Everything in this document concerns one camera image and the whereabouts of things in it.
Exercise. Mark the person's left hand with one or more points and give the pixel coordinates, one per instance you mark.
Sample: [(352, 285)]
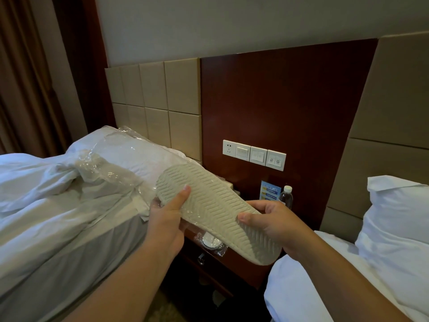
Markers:
[(166, 228)]

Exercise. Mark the person's right hand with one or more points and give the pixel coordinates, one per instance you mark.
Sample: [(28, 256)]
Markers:
[(285, 228)]

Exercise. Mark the person's left thumb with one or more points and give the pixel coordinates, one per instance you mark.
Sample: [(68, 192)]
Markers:
[(177, 199)]

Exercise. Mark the person's right thumb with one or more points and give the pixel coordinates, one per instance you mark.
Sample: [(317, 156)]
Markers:
[(249, 219)]

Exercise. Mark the white ribbed-sole slipper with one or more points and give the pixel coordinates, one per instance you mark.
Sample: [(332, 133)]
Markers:
[(214, 204)]

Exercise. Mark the person's right forearm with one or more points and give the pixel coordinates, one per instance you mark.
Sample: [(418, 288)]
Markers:
[(345, 285)]

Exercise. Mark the person's left forearm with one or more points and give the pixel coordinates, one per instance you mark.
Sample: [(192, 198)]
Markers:
[(134, 281)]

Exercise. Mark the blue information card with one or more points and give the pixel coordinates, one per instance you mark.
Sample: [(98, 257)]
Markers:
[(269, 191)]

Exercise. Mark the beige bedside device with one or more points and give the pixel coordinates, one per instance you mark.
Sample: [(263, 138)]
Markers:
[(233, 187)]

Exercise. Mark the clear plastic water bottle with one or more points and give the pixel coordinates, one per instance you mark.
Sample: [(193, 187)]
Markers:
[(286, 197)]

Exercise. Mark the plastic-wrapped round glass item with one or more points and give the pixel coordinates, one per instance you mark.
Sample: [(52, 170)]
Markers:
[(211, 243)]

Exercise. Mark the white pillow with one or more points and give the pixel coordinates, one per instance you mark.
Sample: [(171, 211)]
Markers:
[(147, 160), (395, 231)]

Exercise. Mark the dark wooden nightstand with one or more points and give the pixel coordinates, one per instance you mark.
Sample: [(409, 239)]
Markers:
[(234, 268)]

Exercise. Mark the metal drawer knob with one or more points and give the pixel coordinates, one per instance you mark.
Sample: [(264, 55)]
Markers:
[(201, 258)]

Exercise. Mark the clear plastic wrapper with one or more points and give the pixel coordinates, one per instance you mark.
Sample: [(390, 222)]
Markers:
[(114, 157)]

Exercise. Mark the beige square-panel headboard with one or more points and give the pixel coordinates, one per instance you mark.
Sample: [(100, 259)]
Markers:
[(161, 103)]

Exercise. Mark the grey bed base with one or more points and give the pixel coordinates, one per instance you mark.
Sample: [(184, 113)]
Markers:
[(83, 264)]

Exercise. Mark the white crumpled duvet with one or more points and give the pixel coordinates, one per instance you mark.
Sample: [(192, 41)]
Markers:
[(47, 197)]

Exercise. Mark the beige large-panel headboard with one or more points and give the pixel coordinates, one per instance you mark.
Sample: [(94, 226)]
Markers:
[(388, 130)]

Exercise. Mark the brown curtain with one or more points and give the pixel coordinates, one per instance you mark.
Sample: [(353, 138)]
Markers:
[(23, 80)]

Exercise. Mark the white single rocker switch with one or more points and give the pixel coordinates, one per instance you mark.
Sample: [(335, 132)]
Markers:
[(242, 152), (258, 155)]

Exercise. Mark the white two-button switch plate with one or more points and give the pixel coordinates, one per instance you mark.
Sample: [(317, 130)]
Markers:
[(275, 160)]

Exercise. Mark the white wall socket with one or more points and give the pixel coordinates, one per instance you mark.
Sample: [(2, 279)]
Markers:
[(229, 148)]

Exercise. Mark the dark red wooden wall panel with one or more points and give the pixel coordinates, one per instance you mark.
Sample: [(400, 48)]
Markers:
[(285, 107)]

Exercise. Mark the dark wooden frame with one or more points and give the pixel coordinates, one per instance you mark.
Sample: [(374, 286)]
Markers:
[(83, 63)]

